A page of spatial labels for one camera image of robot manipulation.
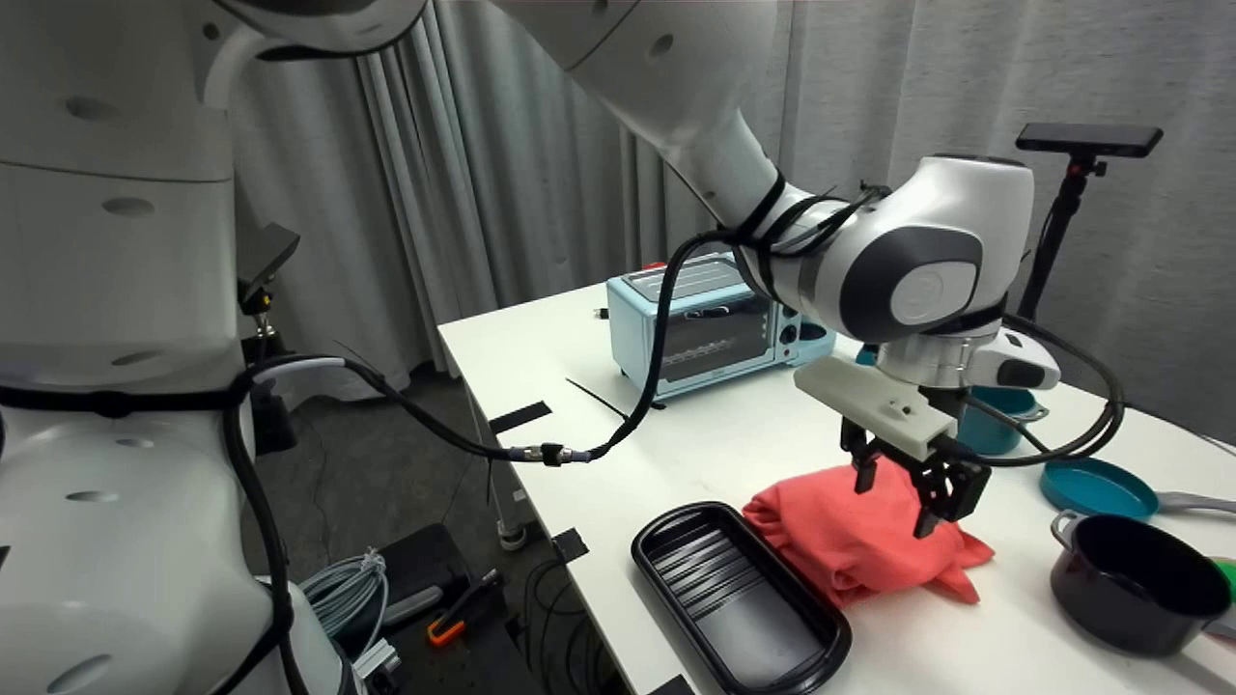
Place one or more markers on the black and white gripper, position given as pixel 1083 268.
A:
pixel 890 412

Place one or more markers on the black grill tray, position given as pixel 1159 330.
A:
pixel 741 603

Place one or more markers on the black tripod stand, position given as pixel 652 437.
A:
pixel 1054 246

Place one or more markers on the green toy item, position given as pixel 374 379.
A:
pixel 1221 577

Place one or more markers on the light blue toaster oven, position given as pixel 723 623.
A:
pixel 702 341

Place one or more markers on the black tape strip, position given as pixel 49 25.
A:
pixel 568 546
pixel 518 414

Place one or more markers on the teal toy frying pan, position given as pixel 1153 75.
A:
pixel 1095 489

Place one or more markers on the teal toy pot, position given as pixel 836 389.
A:
pixel 997 425

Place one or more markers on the black clamp bracket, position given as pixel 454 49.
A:
pixel 268 266

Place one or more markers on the black floor box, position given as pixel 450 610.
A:
pixel 427 562

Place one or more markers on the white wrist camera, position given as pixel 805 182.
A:
pixel 1027 368

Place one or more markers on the black toy pot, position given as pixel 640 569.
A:
pixel 1132 585

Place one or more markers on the red printed t-shirt cloth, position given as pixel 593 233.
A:
pixel 863 542

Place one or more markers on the black camera on tripod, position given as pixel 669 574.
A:
pixel 1088 141

